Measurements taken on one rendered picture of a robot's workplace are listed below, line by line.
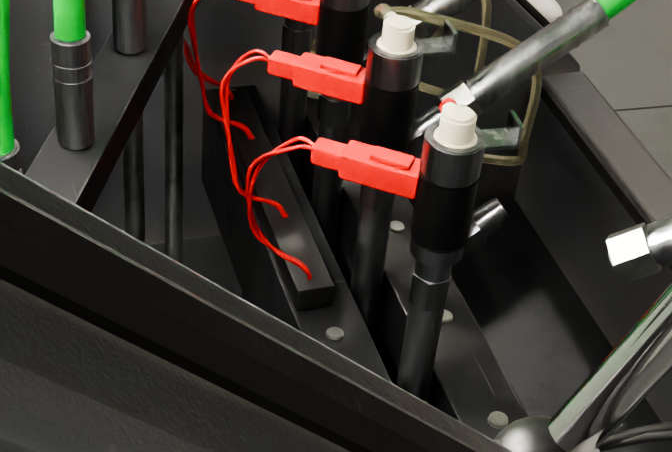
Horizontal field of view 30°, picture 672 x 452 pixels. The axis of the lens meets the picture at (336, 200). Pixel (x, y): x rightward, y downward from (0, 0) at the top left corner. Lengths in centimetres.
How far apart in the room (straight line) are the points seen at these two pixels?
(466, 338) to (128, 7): 25
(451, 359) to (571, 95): 34
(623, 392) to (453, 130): 38
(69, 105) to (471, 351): 26
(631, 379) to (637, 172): 72
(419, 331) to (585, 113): 36
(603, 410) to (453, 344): 51
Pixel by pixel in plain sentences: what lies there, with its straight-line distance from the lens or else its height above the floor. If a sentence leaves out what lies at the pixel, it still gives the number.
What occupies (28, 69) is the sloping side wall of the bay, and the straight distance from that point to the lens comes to 87.
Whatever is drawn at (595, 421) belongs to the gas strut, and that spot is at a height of 133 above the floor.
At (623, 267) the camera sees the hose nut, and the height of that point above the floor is 114.
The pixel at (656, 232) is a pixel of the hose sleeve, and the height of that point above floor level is 116.
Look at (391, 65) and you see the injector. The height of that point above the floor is 113.
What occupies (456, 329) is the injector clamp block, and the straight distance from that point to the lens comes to 70.
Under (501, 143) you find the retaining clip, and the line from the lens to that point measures 58.
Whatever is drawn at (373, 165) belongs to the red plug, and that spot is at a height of 111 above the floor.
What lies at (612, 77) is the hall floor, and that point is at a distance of 287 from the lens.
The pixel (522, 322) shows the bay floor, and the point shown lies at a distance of 94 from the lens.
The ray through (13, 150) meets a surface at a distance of 51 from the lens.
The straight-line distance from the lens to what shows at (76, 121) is 60.
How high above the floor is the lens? 146
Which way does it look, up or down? 38 degrees down
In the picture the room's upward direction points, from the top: 6 degrees clockwise
